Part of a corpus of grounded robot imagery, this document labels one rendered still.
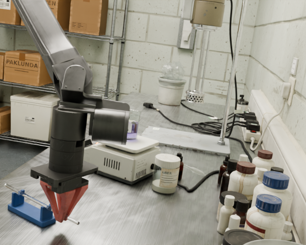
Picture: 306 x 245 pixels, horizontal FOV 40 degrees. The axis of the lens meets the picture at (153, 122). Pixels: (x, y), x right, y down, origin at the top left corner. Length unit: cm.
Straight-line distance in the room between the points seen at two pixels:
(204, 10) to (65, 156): 79
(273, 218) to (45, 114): 276
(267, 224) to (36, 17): 55
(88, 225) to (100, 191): 16
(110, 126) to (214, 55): 278
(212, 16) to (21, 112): 232
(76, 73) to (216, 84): 277
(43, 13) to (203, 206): 52
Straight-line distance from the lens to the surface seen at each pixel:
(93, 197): 92
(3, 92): 393
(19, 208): 84
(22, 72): 335
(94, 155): 104
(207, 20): 134
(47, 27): 82
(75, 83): 71
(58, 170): 71
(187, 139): 144
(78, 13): 322
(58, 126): 69
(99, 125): 68
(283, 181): 81
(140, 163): 100
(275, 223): 73
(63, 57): 76
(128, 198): 93
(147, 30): 347
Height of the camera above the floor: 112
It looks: 13 degrees down
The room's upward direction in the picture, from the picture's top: 7 degrees clockwise
